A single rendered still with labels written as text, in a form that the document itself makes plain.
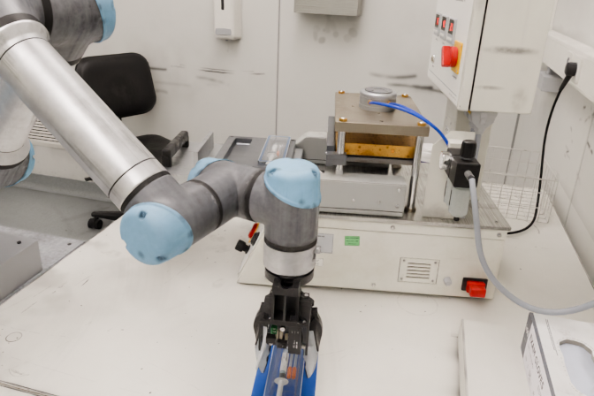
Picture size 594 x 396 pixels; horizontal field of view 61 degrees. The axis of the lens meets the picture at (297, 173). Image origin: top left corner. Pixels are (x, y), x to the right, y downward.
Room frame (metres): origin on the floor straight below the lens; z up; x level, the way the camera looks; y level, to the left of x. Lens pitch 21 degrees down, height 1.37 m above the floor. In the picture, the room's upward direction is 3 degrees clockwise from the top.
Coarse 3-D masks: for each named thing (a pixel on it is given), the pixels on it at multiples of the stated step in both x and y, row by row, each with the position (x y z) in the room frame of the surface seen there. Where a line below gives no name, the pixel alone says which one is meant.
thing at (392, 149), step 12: (336, 132) 1.05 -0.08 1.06; (336, 144) 0.98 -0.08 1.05; (348, 144) 0.97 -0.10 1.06; (360, 144) 0.97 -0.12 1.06; (372, 144) 0.97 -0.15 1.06; (384, 144) 0.97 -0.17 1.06; (396, 144) 0.98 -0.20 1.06; (408, 144) 0.98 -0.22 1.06; (348, 156) 0.98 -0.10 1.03; (360, 156) 0.98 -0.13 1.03; (372, 156) 0.98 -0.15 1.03; (384, 156) 0.97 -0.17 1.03; (396, 156) 0.97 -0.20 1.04; (408, 156) 0.97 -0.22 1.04
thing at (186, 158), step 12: (192, 144) 1.19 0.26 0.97; (204, 144) 1.08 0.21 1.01; (216, 144) 1.19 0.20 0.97; (180, 156) 1.09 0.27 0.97; (192, 156) 1.10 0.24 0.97; (204, 156) 1.08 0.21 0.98; (300, 156) 1.13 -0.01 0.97; (168, 168) 1.02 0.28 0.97; (180, 168) 1.02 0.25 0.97; (180, 180) 0.99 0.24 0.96
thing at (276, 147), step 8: (272, 136) 1.17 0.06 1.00; (280, 136) 1.17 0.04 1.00; (272, 144) 1.11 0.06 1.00; (280, 144) 1.11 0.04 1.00; (288, 144) 1.11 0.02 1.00; (264, 152) 1.05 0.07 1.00; (272, 152) 1.05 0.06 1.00; (280, 152) 1.06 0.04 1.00; (264, 160) 1.00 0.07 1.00; (272, 160) 1.00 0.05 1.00
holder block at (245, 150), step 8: (232, 136) 1.18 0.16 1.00; (240, 136) 1.19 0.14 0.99; (224, 144) 1.12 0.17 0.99; (232, 144) 1.14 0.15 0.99; (240, 144) 1.17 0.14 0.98; (248, 144) 1.17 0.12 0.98; (256, 144) 1.13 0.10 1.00; (224, 152) 1.07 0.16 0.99; (232, 152) 1.11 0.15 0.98; (240, 152) 1.11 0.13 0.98; (248, 152) 1.07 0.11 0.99; (256, 152) 1.08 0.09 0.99; (288, 152) 1.08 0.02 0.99; (232, 160) 1.06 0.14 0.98; (240, 160) 1.06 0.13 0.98; (248, 160) 1.02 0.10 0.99; (256, 160) 1.02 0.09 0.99; (264, 168) 0.99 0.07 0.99
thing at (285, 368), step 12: (276, 348) 0.70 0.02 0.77; (276, 360) 0.67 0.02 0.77; (288, 360) 0.67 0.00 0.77; (300, 360) 0.68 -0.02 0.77; (276, 372) 0.65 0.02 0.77; (288, 372) 0.65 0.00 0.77; (300, 372) 0.65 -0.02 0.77; (276, 384) 0.62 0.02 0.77; (288, 384) 0.62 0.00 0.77; (300, 384) 0.62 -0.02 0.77
